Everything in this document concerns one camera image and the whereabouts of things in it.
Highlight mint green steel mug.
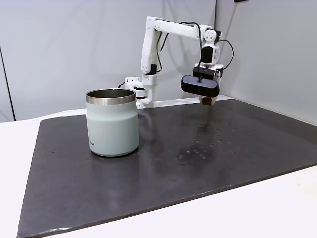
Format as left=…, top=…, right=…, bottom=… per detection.
left=85, top=88, right=140, bottom=157

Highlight black table mat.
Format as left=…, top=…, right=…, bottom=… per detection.
left=16, top=99, right=317, bottom=238

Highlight black oval camera box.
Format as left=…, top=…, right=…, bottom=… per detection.
left=180, top=66, right=220, bottom=98

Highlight black camera cable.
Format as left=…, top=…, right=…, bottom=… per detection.
left=178, top=21, right=204, bottom=84

